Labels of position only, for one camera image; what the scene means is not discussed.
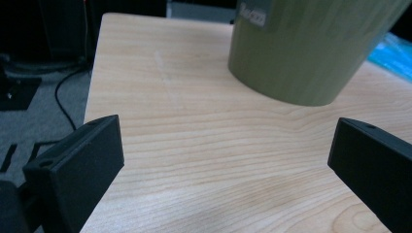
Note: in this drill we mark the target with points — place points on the black stand base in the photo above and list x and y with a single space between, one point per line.
17 92

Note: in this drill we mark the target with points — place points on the grey box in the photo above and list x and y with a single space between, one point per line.
200 11

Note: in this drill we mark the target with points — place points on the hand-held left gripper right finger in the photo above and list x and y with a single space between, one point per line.
372 161

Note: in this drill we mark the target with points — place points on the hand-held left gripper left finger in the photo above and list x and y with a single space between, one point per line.
77 168

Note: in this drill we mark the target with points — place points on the blue plastic bag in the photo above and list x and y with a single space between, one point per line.
393 56

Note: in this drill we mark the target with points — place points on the green trash bin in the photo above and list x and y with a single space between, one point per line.
298 61

